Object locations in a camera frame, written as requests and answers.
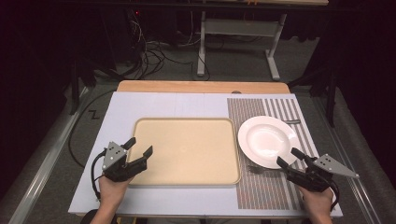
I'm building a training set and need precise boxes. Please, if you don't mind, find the black stand leg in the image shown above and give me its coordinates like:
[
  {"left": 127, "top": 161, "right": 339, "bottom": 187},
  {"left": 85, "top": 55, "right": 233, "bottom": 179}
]
[
  {"left": 287, "top": 66, "right": 340, "bottom": 128},
  {"left": 68, "top": 57, "right": 98, "bottom": 116}
]

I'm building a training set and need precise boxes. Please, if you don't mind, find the white board sheet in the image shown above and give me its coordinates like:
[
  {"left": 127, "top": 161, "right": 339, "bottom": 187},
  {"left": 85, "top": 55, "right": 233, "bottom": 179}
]
[{"left": 67, "top": 91, "right": 344, "bottom": 218}]

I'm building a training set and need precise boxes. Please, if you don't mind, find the tangle of black cables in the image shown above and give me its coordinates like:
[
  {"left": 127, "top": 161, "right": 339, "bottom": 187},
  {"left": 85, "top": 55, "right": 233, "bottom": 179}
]
[{"left": 122, "top": 8, "right": 208, "bottom": 82}]

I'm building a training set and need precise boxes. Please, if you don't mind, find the person's right hand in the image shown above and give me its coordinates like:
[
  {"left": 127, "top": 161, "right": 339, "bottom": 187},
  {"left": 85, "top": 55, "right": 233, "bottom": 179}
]
[{"left": 298, "top": 186, "right": 334, "bottom": 216}]

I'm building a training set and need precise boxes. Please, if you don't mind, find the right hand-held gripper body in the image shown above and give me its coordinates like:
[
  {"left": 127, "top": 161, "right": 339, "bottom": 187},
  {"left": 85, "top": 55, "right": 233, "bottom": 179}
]
[{"left": 286, "top": 153, "right": 360, "bottom": 192}]

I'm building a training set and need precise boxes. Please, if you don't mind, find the white round plate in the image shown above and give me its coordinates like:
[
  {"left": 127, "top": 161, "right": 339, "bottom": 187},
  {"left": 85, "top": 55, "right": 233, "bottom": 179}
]
[{"left": 237, "top": 115, "right": 299, "bottom": 170}]

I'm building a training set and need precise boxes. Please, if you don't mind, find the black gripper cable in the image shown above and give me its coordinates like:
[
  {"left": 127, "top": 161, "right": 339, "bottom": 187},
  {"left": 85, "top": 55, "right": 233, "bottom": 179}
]
[
  {"left": 326, "top": 178, "right": 341, "bottom": 213},
  {"left": 90, "top": 148, "right": 108, "bottom": 202}
]

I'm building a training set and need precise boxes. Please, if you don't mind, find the black floor cable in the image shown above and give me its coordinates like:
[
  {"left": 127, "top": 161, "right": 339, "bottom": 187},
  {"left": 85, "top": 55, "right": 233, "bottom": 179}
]
[{"left": 67, "top": 89, "right": 117, "bottom": 169}]

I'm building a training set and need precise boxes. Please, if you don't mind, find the person's left hand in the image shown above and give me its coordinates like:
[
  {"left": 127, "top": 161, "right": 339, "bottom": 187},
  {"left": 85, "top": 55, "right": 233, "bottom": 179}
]
[{"left": 98, "top": 175, "right": 132, "bottom": 204}]

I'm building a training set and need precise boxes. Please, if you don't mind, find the beige plastic tray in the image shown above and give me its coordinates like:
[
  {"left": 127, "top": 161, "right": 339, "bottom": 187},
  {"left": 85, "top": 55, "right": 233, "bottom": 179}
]
[{"left": 127, "top": 117, "right": 242, "bottom": 187}]

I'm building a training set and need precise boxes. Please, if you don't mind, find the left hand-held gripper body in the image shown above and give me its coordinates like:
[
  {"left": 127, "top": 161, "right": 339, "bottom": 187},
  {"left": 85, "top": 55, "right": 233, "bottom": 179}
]
[{"left": 102, "top": 141, "right": 148, "bottom": 183}]

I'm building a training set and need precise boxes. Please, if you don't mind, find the brown striped woven placemat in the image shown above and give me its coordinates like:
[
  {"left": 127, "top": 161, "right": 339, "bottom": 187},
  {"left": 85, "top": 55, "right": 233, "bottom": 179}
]
[{"left": 227, "top": 97, "right": 320, "bottom": 210}]

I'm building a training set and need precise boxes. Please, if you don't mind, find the aluminium floor rail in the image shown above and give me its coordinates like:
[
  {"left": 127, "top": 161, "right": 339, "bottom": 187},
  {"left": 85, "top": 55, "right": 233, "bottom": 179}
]
[
  {"left": 311, "top": 92, "right": 376, "bottom": 224},
  {"left": 8, "top": 86, "right": 91, "bottom": 224}
]

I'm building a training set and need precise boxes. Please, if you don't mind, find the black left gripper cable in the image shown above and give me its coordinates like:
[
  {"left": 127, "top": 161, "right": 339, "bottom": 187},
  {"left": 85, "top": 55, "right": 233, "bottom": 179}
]
[{"left": 90, "top": 148, "right": 108, "bottom": 202}]

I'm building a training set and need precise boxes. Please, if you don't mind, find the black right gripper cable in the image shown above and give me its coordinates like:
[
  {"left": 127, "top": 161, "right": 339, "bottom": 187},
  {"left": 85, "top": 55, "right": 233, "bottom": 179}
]
[{"left": 326, "top": 178, "right": 341, "bottom": 213}]

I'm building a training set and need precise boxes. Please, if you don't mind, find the white metal desk frame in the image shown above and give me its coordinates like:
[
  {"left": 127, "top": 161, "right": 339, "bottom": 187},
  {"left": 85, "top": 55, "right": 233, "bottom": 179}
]
[{"left": 196, "top": 11, "right": 288, "bottom": 82}]

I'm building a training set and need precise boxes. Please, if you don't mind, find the wooden table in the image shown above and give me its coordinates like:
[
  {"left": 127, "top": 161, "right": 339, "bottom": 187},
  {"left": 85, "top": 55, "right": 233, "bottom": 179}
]
[{"left": 116, "top": 79, "right": 291, "bottom": 94}]

